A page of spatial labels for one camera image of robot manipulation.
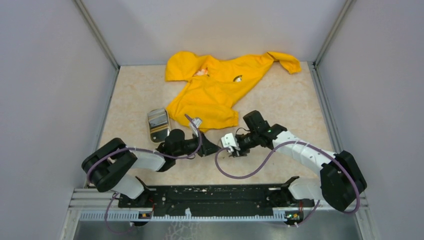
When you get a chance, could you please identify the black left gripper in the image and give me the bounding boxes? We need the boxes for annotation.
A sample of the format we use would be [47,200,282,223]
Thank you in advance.
[174,130,222,158]

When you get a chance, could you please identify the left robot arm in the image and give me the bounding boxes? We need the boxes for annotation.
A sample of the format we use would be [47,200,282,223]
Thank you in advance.
[81,129,219,207]

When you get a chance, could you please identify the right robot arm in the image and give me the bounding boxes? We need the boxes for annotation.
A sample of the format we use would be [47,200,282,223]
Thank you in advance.
[221,110,367,214]

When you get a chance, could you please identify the black VIP front card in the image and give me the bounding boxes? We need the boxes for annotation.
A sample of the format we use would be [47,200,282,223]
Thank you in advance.
[149,127,170,143]

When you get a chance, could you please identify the stack of cards in tray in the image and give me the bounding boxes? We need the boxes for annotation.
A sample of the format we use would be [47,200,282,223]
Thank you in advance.
[147,108,170,130]

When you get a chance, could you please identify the yellow jacket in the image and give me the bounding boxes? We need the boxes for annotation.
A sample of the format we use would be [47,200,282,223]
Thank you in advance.
[165,51,302,132]

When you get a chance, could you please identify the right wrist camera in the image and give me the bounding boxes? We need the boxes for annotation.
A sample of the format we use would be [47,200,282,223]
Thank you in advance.
[220,133,240,153]

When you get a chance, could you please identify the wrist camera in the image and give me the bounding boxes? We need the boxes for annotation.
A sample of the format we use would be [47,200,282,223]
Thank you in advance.
[188,117,202,137]
[220,133,240,153]

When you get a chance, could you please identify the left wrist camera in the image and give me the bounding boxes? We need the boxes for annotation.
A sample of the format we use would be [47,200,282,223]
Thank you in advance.
[188,117,202,137]

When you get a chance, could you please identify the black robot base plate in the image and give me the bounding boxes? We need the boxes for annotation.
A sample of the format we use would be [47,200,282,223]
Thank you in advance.
[118,177,316,225]

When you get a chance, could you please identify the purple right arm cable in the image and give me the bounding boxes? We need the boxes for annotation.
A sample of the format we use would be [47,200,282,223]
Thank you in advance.
[214,140,361,228]

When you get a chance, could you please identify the aluminium frame rail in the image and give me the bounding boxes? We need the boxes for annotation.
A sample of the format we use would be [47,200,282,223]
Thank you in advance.
[67,187,369,223]

